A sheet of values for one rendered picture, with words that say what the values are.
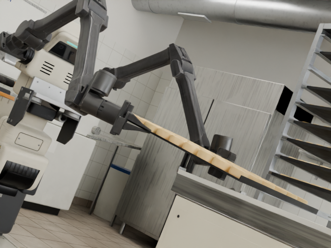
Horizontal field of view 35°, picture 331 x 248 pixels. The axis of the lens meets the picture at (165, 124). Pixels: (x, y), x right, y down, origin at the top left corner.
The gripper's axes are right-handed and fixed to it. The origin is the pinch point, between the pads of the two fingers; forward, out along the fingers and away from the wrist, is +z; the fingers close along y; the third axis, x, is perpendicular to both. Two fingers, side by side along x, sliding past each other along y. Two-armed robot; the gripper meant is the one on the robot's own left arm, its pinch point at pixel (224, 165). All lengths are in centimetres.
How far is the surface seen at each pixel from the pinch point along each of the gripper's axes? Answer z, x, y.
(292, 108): -77, -28, -38
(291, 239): 63, -11, 7
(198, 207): 44.7, 7.2, 11.6
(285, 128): -76, -29, -28
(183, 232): 44.3, 7.8, 18.6
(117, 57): -487, 118, -60
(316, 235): 66, -14, 4
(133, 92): -522, 85, -30
